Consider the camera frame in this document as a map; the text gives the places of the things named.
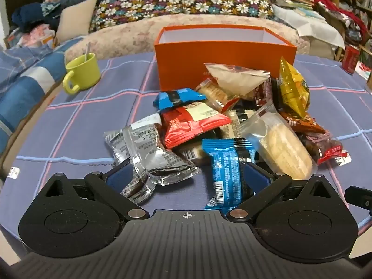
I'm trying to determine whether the beige snack packet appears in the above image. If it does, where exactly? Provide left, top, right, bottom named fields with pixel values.
left=219, top=122, right=242, bottom=140
left=176, top=142, right=211, bottom=160

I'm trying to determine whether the silver black cookie packet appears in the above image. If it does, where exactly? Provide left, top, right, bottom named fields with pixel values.
left=104, top=115, right=202, bottom=186
left=120, top=166, right=159, bottom=205

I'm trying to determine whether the white red card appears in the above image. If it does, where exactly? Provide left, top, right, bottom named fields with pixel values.
left=356, top=61, right=372, bottom=80

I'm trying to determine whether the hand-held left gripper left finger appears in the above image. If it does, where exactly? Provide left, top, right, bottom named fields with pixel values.
left=42, top=161, right=150, bottom=221

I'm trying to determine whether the clear triangular snack packet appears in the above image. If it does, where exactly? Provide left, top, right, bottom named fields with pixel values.
left=203, top=63, right=271, bottom=101

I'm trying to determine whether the white cloth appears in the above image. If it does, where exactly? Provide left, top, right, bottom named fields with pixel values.
left=273, top=4, right=346, bottom=50

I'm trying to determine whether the dark blue clothing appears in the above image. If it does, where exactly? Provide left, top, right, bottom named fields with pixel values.
left=12, top=2, right=63, bottom=34

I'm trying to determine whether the clear red dried fruit packet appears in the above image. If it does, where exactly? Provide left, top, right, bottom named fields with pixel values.
left=296, top=131, right=352, bottom=166

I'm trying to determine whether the green mug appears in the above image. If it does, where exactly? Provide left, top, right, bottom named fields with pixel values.
left=63, top=53, right=101, bottom=95

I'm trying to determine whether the dark pink patterned snack packet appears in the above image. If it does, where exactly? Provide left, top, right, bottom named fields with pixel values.
left=251, top=78, right=275, bottom=108

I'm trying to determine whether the red snack packet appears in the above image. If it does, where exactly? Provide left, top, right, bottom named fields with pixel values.
left=161, top=101, right=232, bottom=149

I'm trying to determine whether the orange cardboard box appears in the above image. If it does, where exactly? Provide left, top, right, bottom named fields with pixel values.
left=154, top=26, right=297, bottom=92

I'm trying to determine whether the red garment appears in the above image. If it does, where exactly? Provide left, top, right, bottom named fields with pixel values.
left=314, top=0, right=369, bottom=44

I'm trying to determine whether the black white snack packet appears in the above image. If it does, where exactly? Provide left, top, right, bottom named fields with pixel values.
left=224, top=102, right=262, bottom=125

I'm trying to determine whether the floral cushion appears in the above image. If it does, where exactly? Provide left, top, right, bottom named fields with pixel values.
left=89, top=0, right=275, bottom=34

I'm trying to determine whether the blue striped blanket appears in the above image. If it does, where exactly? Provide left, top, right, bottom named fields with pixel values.
left=0, top=42, right=88, bottom=157

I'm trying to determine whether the clear round cracker packet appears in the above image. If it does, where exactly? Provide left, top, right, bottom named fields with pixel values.
left=238, top=100, right=319, bottom=180

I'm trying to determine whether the small blue snack packet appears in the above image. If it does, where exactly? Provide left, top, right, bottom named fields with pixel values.
left=153, top=88, right=207, bottom=112

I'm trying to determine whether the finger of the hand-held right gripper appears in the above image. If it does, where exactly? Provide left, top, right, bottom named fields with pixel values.
left=346, top=185, right=372, bottom=217

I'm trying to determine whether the blue checked cloth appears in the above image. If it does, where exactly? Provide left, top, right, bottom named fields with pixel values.
left=0, top=51, right=372, bottom=239

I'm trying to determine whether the brown orange snack packet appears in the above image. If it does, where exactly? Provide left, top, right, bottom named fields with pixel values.
left=279, top=109, right=326, bottom=134

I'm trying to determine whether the red drink can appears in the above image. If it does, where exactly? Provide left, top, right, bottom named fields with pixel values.
left=342, top=44, right=361, bottom=74

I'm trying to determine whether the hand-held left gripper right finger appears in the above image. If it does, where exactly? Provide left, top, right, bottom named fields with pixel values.
left=227, top=163, right=346, bottom=221

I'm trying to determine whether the yellow snack packet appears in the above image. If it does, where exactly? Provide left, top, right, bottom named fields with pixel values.
left=278, top=57, right=311, bottom=118

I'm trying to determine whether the pink quilted cover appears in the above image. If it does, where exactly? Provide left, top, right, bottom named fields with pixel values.
left=64, top=14, right=310, bottom=61

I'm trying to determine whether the rice cracker packet red trim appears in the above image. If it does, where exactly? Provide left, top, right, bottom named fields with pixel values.
left=194, top=78, right=240, bottom=114

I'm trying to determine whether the beige pillow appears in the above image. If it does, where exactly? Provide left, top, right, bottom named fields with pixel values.
left=55, top=0, right=98, bottom=43

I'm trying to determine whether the long blue wafer packet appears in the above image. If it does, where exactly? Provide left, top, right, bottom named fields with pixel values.
left=202, top=138, right=256, bottom=210

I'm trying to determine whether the pink floral cloth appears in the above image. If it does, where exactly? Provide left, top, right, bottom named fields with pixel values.
left=6, top=25, right=59, bottom=50

